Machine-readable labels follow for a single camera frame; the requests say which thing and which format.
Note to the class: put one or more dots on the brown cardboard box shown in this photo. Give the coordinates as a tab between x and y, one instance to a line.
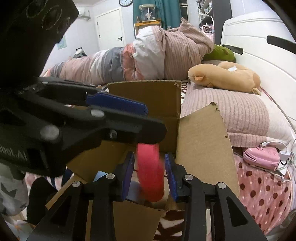
199	142

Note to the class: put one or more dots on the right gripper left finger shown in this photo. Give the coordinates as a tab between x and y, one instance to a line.
67	217

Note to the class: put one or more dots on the green plush toy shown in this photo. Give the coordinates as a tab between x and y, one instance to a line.
220	53

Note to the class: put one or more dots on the rolled pink grey quilt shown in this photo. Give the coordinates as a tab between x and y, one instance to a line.
155	54

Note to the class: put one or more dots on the white door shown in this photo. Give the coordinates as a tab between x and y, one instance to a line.
110	30

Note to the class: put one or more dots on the grey star patterned cloth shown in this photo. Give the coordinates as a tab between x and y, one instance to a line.
14	192

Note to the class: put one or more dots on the red tape roll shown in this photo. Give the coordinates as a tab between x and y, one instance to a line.
150	171

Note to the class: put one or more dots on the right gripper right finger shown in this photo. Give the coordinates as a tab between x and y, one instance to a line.
230	220

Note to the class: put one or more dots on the light blue rectangular box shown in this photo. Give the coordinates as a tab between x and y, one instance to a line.
98	175

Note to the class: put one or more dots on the white charger with cable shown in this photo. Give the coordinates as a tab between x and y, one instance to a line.
287	159

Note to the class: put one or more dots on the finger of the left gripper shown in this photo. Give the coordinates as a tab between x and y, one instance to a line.
83	129
74	93

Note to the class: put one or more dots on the pink polka dot sheet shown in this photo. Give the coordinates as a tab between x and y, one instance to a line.
268	198

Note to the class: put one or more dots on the pink ribbed pillow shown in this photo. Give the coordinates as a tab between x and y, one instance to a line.
250	119

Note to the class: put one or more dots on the teal curtain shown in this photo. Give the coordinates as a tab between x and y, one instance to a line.
167	10

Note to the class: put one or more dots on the white bed headboard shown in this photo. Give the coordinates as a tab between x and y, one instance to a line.
262	42

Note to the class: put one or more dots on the wall clock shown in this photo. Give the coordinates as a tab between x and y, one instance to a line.
125	3

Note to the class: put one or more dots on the orange plush toy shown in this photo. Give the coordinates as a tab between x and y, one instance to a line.
225	75

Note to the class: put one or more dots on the pink small pouch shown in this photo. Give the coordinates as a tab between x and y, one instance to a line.
263	157

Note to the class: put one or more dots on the yellow wooden shelf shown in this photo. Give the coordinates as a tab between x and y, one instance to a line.
139	26

